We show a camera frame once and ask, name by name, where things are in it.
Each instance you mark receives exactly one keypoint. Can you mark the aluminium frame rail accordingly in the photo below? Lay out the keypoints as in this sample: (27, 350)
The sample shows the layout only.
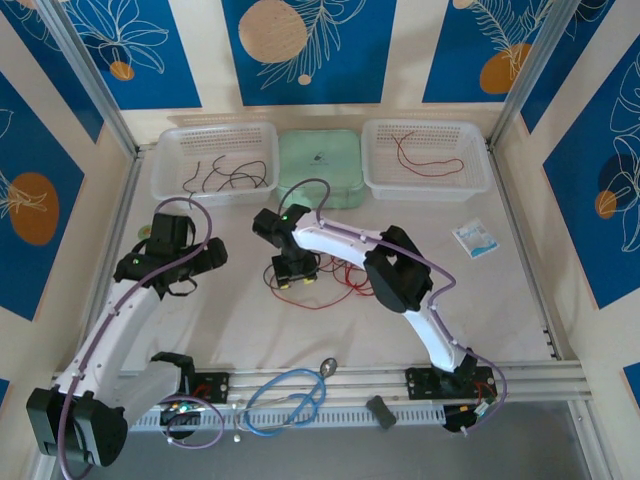
(350, 382)

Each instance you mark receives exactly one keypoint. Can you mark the grey metal shelf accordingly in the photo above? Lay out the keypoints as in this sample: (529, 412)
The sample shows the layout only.
(350, 457)

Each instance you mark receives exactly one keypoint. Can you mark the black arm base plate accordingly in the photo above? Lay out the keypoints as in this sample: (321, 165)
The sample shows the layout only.
(217, 387)
(420, 382)

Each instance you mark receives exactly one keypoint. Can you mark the blue stethoscope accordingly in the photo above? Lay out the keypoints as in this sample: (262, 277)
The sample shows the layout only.
(328, 367)

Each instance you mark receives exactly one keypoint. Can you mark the mint green lidded box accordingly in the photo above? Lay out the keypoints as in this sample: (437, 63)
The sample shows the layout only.
(320, 165)

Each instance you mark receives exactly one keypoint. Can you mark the base wiring connector bundle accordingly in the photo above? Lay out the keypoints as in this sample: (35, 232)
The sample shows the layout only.
(480, 407)
(180, 407)

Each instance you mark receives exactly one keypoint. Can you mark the blue floral wall panel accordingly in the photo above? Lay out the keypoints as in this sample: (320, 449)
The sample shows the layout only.
(175, 50)
(551, 85)
(70, 90)
(350, 75)
(450, 50)
(575, 225)
(4, 392)
(632, 382)

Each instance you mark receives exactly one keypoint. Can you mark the aluminium frame post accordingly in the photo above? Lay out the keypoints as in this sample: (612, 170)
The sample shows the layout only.
(531, 75)
(90, 75)

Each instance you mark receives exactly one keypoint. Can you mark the white blue surgical packet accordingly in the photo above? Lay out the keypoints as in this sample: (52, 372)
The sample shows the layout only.
(475, 239)

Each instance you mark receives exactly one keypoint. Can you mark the blue panel with orange blob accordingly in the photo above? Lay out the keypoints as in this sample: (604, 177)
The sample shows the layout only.
(50, 150)

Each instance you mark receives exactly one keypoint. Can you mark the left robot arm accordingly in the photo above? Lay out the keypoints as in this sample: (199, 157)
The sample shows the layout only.
(115, 340)

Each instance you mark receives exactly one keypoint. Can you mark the small black block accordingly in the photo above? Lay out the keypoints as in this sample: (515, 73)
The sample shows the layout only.
(381, 412)

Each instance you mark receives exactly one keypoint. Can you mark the aluminium side rail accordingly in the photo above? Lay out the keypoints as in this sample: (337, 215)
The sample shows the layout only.
(122, 210)
(504, 190)

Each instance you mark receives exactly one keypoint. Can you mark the white table cloth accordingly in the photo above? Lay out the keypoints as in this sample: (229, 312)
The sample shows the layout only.
(280, 335)

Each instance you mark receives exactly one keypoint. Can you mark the white perforated plastic basket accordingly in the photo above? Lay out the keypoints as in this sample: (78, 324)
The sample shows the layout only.
(215, 145)
(425, 145)

